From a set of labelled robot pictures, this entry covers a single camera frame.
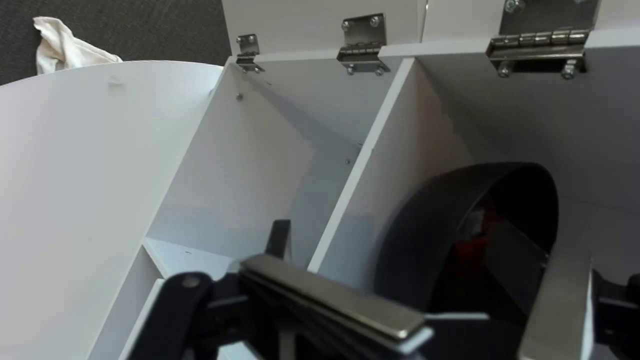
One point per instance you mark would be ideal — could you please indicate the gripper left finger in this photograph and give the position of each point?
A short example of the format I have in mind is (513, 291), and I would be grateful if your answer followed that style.
(362, 322)

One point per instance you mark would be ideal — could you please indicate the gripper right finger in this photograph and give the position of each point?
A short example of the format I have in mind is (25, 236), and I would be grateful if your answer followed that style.
(561, 324)

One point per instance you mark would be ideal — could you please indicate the black bowl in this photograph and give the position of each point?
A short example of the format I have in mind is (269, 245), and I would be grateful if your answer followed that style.
(479, 309)

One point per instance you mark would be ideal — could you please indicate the orange block in bowl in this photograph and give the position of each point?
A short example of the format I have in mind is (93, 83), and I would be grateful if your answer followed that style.
(474, 236)

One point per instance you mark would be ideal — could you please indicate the white toy kitchen cabinet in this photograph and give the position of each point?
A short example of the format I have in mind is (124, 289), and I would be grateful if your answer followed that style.
(352, 105)

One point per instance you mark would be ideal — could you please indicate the round white table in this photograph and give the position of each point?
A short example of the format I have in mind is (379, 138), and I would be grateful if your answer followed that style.
(86, 158)

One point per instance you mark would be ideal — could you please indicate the white crumpled cloth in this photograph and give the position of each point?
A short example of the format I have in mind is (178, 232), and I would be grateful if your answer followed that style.
(61, 48)

